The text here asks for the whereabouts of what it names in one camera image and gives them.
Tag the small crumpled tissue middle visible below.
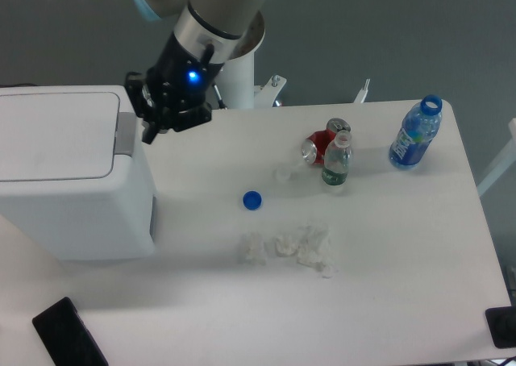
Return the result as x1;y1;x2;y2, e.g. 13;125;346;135
273;234;299;257

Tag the blue bottle cap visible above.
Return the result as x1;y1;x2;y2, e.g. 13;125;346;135
242;190;263;211

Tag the small crumpled tissue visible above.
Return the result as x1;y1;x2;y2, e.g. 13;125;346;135
273;234;299;257
240;232;267;265

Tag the crushed red soda can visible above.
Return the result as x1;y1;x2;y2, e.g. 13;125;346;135
301;118;351;165

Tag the small crumpled tissue left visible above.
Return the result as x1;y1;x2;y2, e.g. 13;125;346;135
240;232;267;265

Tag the white plastic trash can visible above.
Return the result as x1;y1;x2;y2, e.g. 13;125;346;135
1;85;156;260

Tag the large crumpled tissue right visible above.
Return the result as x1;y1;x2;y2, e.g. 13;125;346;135
296;223;338;279

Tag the black smartphone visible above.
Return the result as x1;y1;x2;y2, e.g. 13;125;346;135
31;297;109;365

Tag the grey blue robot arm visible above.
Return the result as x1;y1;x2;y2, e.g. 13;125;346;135
124;0;265;144

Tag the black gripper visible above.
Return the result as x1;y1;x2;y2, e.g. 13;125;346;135
124;35;222;144

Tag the blue plastic drink bottle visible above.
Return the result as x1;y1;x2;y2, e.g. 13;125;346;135
389;94;443;169

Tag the black device table corner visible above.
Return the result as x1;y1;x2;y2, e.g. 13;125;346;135
485;306;516;349

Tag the white frame right edge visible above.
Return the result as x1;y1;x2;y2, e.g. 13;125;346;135
476;119;515;198

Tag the clear green label bottle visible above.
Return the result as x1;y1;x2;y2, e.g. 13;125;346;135
322;130;352;186

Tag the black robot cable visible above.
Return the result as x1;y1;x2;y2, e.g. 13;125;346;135
213;82;227;110

